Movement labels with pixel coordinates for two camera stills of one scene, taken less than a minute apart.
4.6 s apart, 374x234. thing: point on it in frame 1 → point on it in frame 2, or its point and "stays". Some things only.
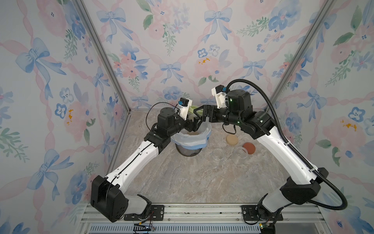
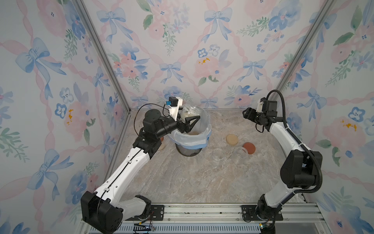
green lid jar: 191,112 stays
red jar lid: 250,147 stays
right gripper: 213,109 → 251,112
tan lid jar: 241,152 stays
